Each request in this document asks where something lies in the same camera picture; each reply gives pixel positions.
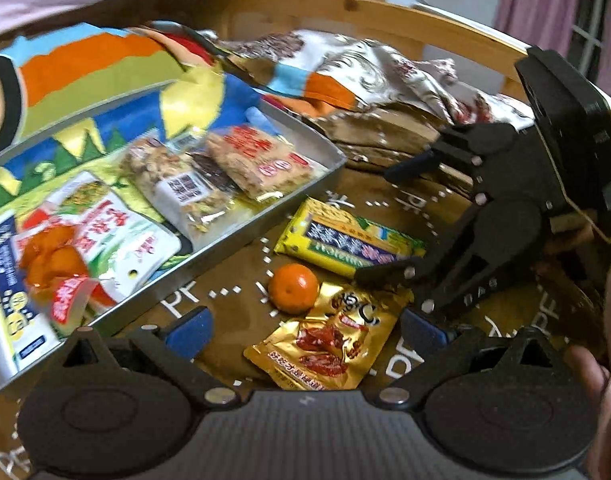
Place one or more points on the window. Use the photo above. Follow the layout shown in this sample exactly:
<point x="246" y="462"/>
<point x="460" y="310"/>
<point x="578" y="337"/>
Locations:
<point x="585" y="20"/>

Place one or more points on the gold snack packet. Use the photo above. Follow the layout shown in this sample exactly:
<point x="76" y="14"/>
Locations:
<point x="325" y="345"/>

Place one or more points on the person's right hand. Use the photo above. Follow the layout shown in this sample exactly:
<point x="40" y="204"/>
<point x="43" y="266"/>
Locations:
<point x="603" y="405"/>

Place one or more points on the wooden bed frame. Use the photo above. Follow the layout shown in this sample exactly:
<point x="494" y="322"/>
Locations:
<point x="335" y="15"/>

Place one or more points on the blue and white snack packet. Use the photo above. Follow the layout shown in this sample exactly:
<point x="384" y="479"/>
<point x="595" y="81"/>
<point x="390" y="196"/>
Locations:
<point x="10" y="300"/>

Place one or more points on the floral satin quilt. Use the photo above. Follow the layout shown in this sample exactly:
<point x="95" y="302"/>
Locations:
<point x="375" y="65"/>

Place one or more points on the orange snack packet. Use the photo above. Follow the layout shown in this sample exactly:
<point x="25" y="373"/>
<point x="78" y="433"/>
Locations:
<point x="50" y="260"/>

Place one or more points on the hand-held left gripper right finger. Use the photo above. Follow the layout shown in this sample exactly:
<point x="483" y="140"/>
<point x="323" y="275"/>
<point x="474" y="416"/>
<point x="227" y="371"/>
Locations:
<point x="421" y="329"/>

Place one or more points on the colourful cartoon printed blanket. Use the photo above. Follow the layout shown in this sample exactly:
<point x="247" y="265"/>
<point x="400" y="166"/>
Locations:
<point x="95" y="70"/>

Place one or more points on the tangerine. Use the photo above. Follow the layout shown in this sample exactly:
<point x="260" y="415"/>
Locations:
<point x="294" y="287"/>

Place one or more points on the metal tray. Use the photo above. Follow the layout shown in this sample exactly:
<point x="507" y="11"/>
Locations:
<point x="265" y="225"/>

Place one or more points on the clear nut bar packet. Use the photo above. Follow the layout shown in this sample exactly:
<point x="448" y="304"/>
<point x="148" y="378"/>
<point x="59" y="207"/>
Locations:
<point x="185" y="195"/>

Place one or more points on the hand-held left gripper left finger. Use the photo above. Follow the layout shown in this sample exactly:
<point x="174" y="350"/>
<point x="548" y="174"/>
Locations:
<point x="190" y="331"/>

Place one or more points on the yellow snack packet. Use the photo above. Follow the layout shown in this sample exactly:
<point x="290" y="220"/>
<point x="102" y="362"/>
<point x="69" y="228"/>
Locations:
<point x="335" y="235"/>

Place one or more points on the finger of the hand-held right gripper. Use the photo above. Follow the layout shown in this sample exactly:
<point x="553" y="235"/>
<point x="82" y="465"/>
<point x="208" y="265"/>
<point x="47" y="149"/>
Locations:
<point x="460" y="270"/>
<point x="460" y="150"/>

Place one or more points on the pink curtain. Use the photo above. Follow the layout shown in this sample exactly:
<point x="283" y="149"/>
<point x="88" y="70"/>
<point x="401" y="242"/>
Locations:
<point x="535" y="0"/>

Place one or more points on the white orange dried fruit packet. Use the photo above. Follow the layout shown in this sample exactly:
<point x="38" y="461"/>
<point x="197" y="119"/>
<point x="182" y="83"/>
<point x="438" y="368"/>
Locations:
<point x="130" y="240"/>

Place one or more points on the red print rice cracker packet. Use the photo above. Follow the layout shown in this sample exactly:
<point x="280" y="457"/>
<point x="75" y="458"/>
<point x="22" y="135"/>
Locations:
<point x="260" y="160"/>

